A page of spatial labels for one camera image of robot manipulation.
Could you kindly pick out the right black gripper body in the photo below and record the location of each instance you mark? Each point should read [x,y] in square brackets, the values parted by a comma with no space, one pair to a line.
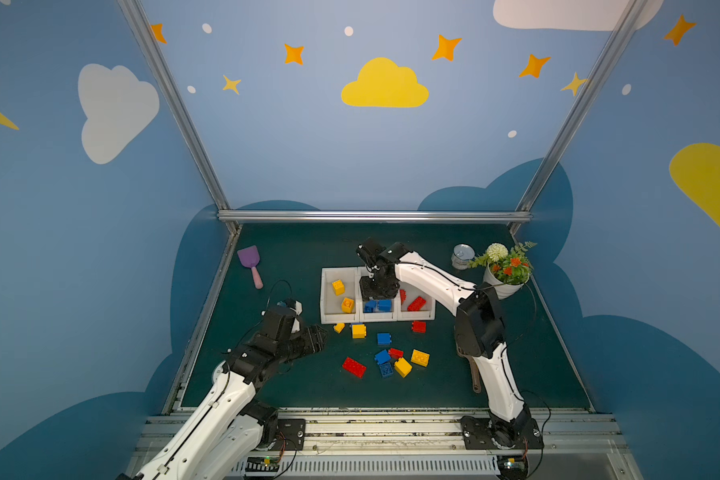
[374,285]

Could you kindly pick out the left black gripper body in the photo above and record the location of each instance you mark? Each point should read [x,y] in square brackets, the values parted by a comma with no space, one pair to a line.
[303,341]

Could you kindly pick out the yellow orange lego brick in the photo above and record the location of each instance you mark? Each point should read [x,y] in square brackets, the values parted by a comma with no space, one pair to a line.
[347,305]

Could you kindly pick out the red lego bottom brick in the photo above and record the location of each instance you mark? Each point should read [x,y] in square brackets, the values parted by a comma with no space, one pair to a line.
[417,304]

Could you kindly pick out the yellow lego square brick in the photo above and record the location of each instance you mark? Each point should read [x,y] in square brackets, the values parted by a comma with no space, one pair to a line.
[359,331]

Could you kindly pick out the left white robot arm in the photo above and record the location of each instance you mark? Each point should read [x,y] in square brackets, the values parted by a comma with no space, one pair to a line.
[230,423]

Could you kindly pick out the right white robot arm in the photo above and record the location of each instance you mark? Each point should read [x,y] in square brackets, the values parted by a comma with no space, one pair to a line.
[479,325]

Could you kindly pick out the middle white bin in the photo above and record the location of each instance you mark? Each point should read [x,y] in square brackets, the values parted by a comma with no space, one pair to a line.
[361,272]

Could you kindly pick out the white bin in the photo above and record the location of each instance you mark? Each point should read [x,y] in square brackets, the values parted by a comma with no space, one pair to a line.
[330,304]
[426,314]
[361,272]

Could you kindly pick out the right white bin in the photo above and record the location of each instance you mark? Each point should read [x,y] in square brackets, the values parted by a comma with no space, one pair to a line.
[426,314]

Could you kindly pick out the blue lego floor brick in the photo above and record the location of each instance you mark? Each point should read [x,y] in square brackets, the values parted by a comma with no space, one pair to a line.
[384,339]

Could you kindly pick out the red lego floor brick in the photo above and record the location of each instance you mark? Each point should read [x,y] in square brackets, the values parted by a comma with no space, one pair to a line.
[419,326]

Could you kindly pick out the left white bin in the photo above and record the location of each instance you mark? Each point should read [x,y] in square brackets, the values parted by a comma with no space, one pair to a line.
[330,304]

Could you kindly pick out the tape roll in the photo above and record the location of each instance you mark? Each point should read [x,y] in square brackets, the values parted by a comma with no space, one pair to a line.
[217,372]

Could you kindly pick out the small red lego brick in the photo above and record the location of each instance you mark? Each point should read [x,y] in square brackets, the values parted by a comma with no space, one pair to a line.
[395,353]

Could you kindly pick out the red lego long brick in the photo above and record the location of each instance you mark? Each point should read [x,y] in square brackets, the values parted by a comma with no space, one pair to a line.
[354,367]

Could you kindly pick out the silver tin can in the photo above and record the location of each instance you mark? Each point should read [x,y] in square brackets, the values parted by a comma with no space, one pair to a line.
[462,256]

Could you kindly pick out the purple toy shovel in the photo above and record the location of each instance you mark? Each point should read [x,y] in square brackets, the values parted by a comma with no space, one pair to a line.
[249,258]

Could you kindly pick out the brown slotted scoop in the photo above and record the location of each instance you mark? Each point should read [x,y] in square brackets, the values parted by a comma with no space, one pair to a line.
[474,371]

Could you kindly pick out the left controller board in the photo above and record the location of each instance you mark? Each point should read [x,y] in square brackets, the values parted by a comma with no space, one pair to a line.
[262,466]

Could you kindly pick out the controller board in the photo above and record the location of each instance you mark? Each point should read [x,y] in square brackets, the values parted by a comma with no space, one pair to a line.
[262,466]
[512,468]

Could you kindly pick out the potted flower plant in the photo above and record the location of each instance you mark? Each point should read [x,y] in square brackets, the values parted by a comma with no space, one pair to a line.
[506,269]

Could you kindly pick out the right controller board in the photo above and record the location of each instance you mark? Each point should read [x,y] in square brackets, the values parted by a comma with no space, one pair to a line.
[512,468]

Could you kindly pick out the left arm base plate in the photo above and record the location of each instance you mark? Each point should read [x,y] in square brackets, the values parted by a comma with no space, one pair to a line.
[283,434]

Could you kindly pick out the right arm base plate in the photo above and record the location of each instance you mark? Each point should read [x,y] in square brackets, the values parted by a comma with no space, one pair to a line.
[488,433]

